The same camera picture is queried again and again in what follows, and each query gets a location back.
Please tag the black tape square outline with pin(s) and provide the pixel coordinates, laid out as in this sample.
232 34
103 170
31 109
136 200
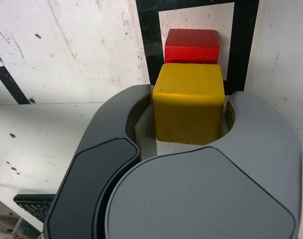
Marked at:
151 37

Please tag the yellow cube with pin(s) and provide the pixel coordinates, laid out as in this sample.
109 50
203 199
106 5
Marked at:
188 109

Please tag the black keyboard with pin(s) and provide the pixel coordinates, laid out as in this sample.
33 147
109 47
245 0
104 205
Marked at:
34 205

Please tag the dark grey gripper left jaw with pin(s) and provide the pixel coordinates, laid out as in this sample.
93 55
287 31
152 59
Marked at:
91 179

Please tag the black tape strip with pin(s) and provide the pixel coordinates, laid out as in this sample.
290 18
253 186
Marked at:
9 82

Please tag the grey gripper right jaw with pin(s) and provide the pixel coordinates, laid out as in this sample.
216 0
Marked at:
203 194

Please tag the red cube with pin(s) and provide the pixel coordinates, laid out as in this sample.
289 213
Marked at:
191 47

